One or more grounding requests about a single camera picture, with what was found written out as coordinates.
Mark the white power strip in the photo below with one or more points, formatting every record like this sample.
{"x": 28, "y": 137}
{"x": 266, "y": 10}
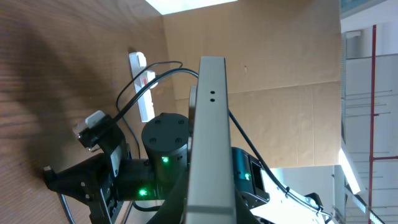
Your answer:
{"x": 138, "y": 62}

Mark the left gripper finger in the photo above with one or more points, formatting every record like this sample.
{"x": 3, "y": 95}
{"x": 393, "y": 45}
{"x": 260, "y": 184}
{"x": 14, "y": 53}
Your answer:
{"x": 172, "y": 208}

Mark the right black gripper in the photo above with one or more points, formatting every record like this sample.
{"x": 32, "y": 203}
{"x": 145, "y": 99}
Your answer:
{"x": 105, "y": 180}

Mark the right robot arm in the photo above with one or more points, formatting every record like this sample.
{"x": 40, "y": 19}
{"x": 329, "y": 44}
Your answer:
{"x": 259, "y": 196}

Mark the white USB charger plug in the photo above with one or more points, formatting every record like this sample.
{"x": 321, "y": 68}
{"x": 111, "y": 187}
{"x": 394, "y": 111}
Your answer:
{"x": 146, "y": 77}

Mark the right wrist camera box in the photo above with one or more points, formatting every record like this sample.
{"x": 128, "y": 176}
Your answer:
{"x": 88, "y": 123}

